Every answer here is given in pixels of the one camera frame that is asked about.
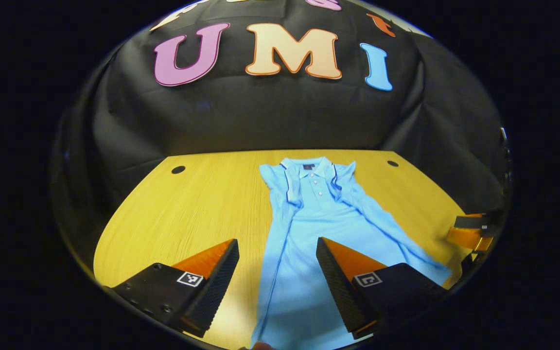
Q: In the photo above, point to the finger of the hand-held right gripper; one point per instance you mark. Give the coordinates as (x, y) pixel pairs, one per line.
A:
(469, 214)
(469, 222)

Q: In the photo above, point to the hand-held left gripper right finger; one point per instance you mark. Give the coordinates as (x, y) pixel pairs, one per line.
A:
(341, 291)

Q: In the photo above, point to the light blue T-shirt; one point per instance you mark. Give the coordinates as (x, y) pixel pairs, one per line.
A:
(304, 233)

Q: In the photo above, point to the black round table grommet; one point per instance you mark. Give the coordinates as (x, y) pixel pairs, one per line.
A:
(393, 163)
(178, 169)

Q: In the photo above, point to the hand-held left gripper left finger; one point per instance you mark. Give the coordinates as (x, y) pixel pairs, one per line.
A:
(214, 291)

